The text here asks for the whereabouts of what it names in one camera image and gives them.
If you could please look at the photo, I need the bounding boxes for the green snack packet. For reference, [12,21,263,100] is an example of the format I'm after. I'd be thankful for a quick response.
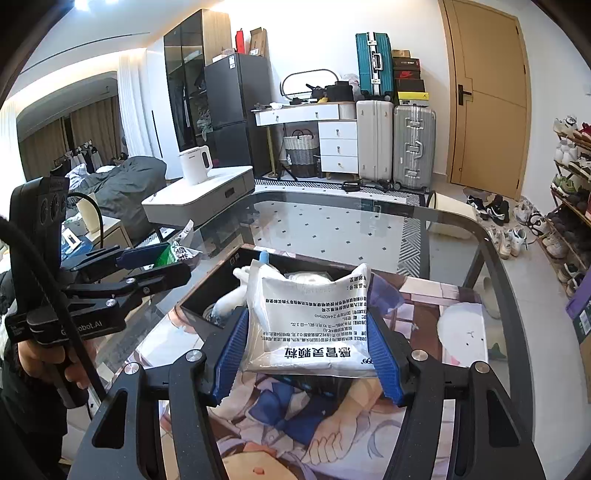
[153,220,202,267]

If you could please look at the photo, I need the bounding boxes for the silver suitcase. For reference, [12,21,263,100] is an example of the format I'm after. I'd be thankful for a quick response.
[393,105,437,191]

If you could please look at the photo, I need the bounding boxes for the grey bean bag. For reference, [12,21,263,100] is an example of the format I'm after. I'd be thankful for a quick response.
[72,156,166,245]

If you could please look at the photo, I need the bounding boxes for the cream cylindrical cup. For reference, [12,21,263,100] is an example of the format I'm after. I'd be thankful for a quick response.
[76,193,101,233]

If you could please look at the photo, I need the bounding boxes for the white electric kettle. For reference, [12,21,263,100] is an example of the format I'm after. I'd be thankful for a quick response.
[179,146,212,185]

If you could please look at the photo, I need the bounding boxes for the woven laundry basket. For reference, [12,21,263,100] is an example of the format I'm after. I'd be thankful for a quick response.
[283,129,321,178]

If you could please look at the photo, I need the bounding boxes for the white vanity desk with drawers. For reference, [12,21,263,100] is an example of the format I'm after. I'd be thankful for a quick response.
[252,102,359,176]

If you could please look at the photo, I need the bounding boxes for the black camera cable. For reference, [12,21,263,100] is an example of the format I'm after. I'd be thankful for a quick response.
[0,191,110,407]

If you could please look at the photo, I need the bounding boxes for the stacked shoe boxes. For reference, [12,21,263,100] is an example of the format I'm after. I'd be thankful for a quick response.
[392,50,430,107]

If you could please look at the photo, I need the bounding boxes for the overturned beige waste bin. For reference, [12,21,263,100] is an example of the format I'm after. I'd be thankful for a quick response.
[426,191,478,240]

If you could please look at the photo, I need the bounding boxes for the black refrigerator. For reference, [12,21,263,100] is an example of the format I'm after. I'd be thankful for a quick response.
[204,53,271,177]

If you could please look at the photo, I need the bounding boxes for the brown cardboard box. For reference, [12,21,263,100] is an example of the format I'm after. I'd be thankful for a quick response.
[573,304,591,388]

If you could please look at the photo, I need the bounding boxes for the white side table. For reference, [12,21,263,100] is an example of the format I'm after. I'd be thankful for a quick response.
[141,166,256,228]

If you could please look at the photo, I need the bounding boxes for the wooden door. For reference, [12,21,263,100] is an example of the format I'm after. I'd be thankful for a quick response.
[439,1,531,199]

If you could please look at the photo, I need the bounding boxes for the wooden shoe rack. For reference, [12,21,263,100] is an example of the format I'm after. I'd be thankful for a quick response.
[541,124,590,298]

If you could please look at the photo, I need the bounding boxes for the white plush toy blue horn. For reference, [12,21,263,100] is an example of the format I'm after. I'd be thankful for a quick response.
[211,251,273,327]

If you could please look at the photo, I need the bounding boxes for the teal suitcase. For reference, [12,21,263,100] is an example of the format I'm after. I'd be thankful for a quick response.
[356,32,396,102]

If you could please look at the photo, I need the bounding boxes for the dark glass cabinet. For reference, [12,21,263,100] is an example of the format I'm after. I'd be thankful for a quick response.
[163,9,232,151]

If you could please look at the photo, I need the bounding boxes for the white medicine sachet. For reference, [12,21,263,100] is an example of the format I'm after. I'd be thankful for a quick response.
[242,263,376,378]

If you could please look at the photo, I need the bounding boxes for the white suitcase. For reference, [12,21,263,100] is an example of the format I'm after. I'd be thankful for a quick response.
[356,100,394,182]

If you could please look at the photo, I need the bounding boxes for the oval vanity mirror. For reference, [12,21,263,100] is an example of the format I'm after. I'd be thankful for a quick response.
[280,68,339,100]

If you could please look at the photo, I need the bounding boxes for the person left hand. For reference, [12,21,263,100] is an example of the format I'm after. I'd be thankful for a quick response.
[17,340,90,389]

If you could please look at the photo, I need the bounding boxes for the wooden low cabinet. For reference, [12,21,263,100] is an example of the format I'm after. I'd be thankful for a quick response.
[61,214,132,260]

